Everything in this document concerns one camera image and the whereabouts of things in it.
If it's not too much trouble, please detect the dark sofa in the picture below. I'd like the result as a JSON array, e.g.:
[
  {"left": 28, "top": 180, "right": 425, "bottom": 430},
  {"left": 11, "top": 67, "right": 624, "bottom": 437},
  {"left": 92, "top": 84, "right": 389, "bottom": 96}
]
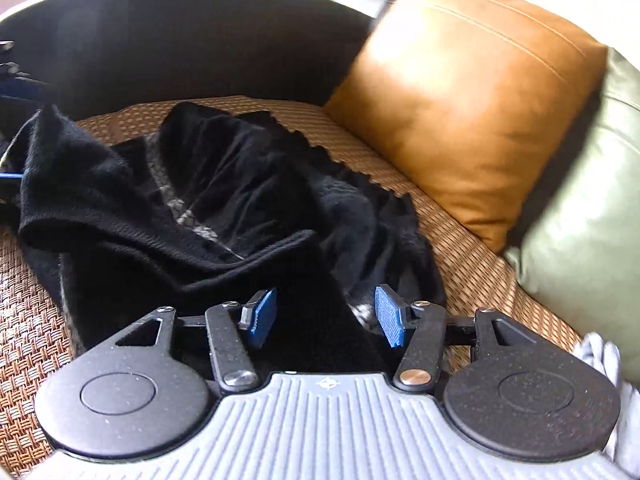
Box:
[{"left": 0, "top": 0, "right": 381, "bottom": 126}]

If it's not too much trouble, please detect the orange leather cushion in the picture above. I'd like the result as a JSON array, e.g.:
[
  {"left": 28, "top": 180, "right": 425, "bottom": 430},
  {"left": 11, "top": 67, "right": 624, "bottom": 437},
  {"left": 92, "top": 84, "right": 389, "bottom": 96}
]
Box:
[{"left": 322, "top": 0, "right": 610, "bottom": 255}]

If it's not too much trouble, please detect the light grey cloth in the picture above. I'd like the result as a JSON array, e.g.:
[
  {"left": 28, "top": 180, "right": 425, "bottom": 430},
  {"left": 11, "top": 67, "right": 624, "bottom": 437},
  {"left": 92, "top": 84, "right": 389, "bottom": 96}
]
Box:
[{"left": 580, "top": 331, "right": 640, "bottom": 466}]

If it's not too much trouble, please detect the woven rattan sofa mat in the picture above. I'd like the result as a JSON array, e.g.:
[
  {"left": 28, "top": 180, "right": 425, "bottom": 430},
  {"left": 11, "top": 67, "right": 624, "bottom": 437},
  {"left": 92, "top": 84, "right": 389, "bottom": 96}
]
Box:
[{"left": 0, "top": 95, "right": 601, "bottom": 480}]

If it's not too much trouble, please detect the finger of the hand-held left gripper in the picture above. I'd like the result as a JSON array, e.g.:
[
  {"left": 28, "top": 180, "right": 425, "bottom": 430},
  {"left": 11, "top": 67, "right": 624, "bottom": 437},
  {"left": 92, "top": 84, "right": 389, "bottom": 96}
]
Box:
[
  {"left": 0, "top": 169, "right": 25, "bottom": 206},
  {"left": 0, "top": 40, "right": 51, "bottom": 107}
]

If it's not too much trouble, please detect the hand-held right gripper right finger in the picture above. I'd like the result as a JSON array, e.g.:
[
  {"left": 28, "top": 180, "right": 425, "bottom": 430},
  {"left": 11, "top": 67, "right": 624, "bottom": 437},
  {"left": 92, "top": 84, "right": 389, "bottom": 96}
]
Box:
[{"left": 375, "top": 284, "right": 523, "bottom": 392}]

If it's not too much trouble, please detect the green leather cushion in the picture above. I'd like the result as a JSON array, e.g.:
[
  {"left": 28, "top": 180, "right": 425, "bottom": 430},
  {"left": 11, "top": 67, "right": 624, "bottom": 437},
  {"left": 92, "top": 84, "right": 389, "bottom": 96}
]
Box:
[{"left": 502, "top": 47, "right": 640, "bottom": 383}]

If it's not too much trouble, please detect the black knit sweater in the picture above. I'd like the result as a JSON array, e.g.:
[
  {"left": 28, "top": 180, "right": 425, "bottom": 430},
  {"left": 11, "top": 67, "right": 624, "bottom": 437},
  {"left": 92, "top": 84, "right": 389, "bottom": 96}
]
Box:
[{"left": 15, "top": 101, "right": 447, "bottom": 376}]

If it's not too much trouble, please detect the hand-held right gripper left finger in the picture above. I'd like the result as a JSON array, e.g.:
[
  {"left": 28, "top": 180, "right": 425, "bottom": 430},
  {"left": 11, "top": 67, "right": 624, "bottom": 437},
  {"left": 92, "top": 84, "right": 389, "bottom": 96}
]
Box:
[{"left": 116, "top": 287, "right": 278, "bottom": 394}]

